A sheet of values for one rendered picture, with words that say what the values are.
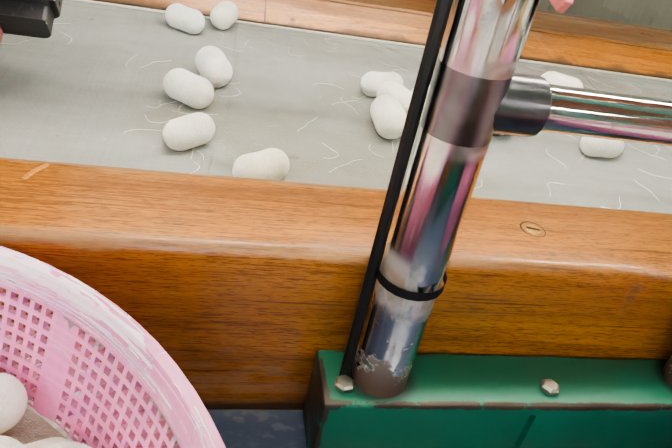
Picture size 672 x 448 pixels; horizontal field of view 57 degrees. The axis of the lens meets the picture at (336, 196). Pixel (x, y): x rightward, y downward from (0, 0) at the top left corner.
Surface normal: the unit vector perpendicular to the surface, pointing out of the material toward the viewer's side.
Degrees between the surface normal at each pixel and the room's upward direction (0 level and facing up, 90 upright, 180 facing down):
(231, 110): 0
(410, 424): 90
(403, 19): 45
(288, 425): 0
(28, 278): 75
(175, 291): 90
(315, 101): 0
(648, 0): 90
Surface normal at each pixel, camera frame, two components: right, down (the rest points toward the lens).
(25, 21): -0.02, 0.96
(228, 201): 0.18, -0.83
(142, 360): -0.64, 0.03
